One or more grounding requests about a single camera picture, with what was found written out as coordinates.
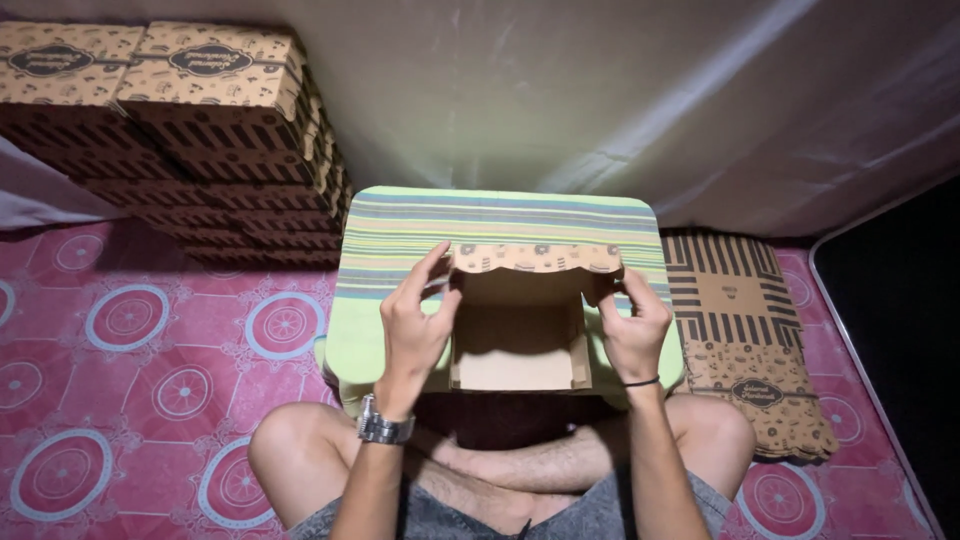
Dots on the person's left hand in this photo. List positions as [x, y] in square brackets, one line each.
[409, 337]

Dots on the person's right hand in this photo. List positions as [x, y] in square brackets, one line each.
[637, 334]

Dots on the brown printed cardboard box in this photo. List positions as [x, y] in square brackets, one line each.
[521, 322]

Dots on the black wrist band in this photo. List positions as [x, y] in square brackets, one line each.
[640, 382]

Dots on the silver wristwatch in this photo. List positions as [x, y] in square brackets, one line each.
[382, 426]

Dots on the pile of flat cardboard blanks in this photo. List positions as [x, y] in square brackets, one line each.
[742, 345]

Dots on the striped green folding table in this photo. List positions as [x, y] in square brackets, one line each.
[495, 247]

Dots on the person's legs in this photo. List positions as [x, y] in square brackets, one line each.
[495, 461]

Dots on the grey denim shorts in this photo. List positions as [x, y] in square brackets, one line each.
[517, 517]

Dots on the white curtain sheet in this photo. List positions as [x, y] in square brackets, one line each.
[600, 97]

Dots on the pink patterned floor mat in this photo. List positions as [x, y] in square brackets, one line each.
[150, 375]

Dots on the stack of assembled cardboard boxes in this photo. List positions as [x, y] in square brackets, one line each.
[172, 142]

